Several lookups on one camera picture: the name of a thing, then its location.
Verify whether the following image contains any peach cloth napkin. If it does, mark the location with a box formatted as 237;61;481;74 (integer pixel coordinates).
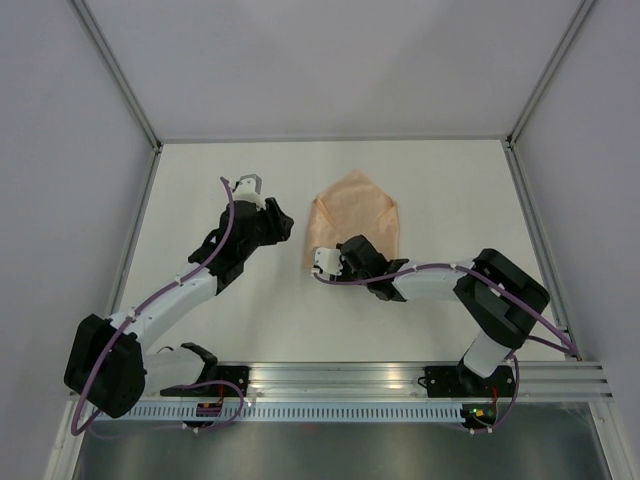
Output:
302;170;400;269

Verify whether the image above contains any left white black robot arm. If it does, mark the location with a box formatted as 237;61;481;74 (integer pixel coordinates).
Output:
63;198;294;418

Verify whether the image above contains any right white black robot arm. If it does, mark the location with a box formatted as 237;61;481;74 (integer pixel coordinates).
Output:
330;235;550;395

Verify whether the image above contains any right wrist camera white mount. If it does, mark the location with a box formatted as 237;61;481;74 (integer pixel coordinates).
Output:
311;247;343;277

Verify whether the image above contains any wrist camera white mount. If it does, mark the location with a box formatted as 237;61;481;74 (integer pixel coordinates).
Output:
311;247;343;277
232;174;266;210

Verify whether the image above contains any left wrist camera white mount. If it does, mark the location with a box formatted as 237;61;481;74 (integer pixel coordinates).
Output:
232;174;266;210

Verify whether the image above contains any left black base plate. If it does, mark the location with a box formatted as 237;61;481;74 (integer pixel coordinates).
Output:
198;365;250;399

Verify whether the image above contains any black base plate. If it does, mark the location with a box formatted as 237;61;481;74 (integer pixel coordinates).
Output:
198;365;250;399
417;365;516;399

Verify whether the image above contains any white slotted cable duct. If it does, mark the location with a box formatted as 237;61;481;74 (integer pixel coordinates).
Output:
119;401;463;423

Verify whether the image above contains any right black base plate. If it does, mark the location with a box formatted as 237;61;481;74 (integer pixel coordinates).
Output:
417;365;516;399

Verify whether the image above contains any aluminium frame right post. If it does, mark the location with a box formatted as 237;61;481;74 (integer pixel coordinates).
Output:
504;0;601;149

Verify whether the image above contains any aluminium frame post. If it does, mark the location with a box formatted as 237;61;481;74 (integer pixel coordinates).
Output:
504;0;601;149
68;0;162;153

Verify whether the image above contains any aluminium frame left post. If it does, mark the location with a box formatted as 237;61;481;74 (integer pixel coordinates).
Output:
68;0;162;153

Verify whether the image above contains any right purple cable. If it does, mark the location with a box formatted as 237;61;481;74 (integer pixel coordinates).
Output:
314;259;576;434

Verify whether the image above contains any purple cable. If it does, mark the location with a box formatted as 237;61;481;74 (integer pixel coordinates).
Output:
69;175;251;441
314;259;576;434

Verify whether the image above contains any aluminium front rail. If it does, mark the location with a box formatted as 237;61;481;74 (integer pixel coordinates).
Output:
125;360;612;402

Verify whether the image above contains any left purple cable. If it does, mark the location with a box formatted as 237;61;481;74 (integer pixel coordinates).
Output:
69;175;251;441

